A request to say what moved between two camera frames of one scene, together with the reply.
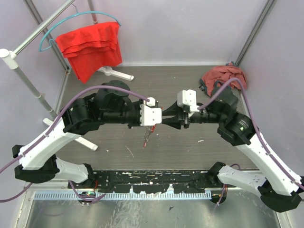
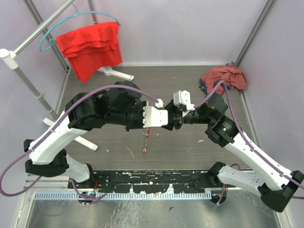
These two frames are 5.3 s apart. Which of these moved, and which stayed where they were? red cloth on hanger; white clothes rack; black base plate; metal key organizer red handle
Moved: metal key organizer red handle
Stayed: red cloth on hanger; white clothes rack; black base plate
